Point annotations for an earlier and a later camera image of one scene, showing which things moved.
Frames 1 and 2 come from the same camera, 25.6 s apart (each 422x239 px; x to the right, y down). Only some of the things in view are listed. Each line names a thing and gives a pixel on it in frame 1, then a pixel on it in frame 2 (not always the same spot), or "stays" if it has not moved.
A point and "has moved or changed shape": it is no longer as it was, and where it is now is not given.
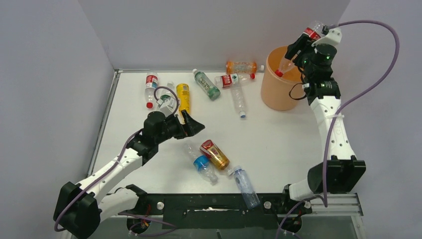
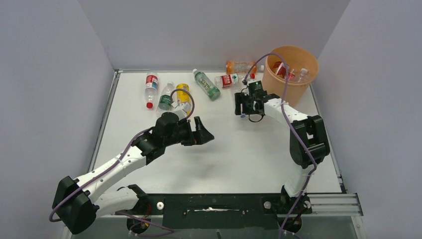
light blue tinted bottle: x=248 y=190 has moved or changed shape
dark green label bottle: x=167 y=92 stays
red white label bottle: x=151 y=85 stays
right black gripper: x=300 y=44 → x=241 y=98
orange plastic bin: x=282 y=93 stays
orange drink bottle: x=241 y=67 stays
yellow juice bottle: x=183 y=96 stays
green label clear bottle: x=208 y=87 stays
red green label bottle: x=230 y=80 stays
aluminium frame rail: x=342 y=205 stays
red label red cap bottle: x=314 y=32 → x=291 y=77
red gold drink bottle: x=210 y=150 → x=279 y=68
